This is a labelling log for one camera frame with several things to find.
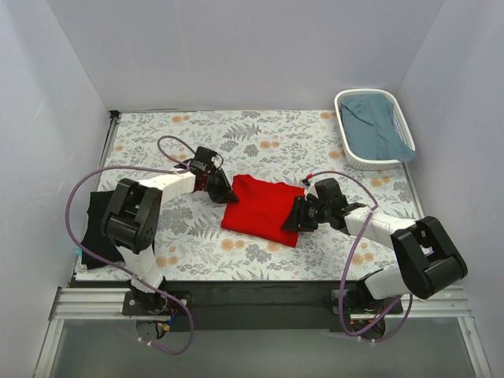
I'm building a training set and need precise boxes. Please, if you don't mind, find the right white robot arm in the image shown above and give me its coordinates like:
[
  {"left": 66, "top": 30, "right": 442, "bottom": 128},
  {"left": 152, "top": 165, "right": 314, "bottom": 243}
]
[{"left": 282, "top": 178, "right": 468, "bottom": 313}]

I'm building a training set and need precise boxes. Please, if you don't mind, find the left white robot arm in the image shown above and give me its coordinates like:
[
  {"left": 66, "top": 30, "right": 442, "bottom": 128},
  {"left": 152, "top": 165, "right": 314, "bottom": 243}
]
[{"left": 101, "top": 146, "right": 239, "bottom": 315}]

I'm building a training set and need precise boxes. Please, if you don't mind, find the floral table cloth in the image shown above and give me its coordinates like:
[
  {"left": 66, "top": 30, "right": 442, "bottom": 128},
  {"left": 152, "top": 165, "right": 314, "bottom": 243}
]
[{"left": 76, "top": 110, "right": 422, "bottom": 280}]

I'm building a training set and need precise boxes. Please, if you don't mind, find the white plastic basket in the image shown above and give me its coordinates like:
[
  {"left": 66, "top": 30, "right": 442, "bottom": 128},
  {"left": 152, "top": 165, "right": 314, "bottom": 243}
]
[{"left": 334, "top": 88, "right": 417, "bottom": 171}]

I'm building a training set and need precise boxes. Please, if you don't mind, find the red t shirt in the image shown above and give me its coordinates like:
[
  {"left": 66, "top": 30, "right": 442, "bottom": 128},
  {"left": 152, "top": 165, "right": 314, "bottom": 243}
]
[{"left": 221, "top": 175, "right": 305, "bottom": 247}]

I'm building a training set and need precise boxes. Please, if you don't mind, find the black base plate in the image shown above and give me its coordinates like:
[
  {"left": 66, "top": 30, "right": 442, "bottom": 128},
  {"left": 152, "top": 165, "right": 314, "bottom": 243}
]
[{"left": 121, "top": 280, "right": 402, "bottom": 332}]

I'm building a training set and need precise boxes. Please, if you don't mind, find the grey-blue t shirt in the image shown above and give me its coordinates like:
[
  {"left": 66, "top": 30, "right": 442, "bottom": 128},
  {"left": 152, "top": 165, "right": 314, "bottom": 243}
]
[{"left": 341, "top": 94, "right": 416, "bottom": 162}]

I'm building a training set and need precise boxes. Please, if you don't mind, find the folded black t shirt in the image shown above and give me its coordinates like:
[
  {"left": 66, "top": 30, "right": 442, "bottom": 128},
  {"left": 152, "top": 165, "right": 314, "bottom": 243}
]
[{"left": 81, "top": 191, "right": 124, "bottom": 263}]

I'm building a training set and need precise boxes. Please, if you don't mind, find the aluminium frame rail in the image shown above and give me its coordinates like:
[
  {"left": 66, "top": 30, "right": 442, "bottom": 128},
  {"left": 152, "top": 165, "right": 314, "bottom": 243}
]
[{"left": 51, "top": 285, "right": 473, "bottom": 320}]

